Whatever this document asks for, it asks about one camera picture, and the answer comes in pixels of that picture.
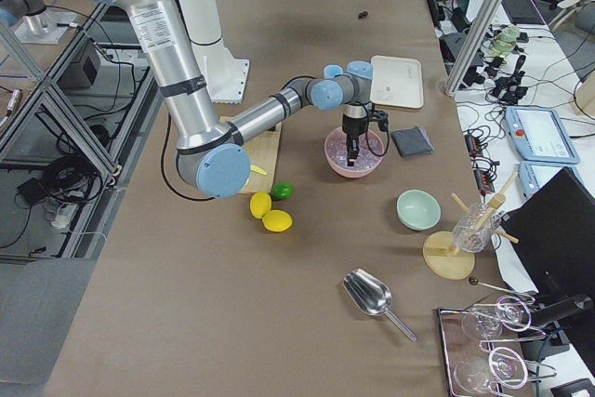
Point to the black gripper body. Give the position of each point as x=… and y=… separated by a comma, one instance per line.
x=352, y=127

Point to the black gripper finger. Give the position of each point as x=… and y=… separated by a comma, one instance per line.
x=354, y=148
x=349, y=147

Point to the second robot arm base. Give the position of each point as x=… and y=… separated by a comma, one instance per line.
x=39, y=24

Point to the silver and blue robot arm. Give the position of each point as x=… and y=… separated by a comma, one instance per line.
x=210, y=153

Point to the wooden cup tree stand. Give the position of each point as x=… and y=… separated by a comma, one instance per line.
x=439, y=250

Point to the metal ice scoop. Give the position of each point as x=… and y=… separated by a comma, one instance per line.
x=373, y=298

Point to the grey folded cloth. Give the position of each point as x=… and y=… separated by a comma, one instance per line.
x=412, y=141

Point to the cream rabbit tray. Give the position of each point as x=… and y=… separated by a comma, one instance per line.
x=397, y=82

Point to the green lime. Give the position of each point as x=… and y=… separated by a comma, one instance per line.
x=282, y=191

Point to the mint green bowl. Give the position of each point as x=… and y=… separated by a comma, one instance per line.
x=418, y=210

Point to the wooden cutting board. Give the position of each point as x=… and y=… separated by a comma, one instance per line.
x=263, y=151

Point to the yellow lemon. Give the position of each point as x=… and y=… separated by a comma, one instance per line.
x=260, y=204
x=277, y=221

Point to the yellow plastic knife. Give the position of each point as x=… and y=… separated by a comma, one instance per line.
x=259, y=170

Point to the clear patterned glass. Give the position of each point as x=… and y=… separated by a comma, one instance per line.
x=475, y=228

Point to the blue teach pendant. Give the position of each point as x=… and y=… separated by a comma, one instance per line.
x=534, y=175
x=538, y=135

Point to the black monitor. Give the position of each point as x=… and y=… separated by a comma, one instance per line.
x=555, y=228

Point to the metal wine glass rack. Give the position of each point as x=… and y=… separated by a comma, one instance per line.
x=457, y=347

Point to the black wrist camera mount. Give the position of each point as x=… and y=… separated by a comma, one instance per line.
x=381, y=118

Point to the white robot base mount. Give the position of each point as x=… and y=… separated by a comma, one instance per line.
x=225, y=75

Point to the aluminium frame post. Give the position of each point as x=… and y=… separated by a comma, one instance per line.
x=471, y=44

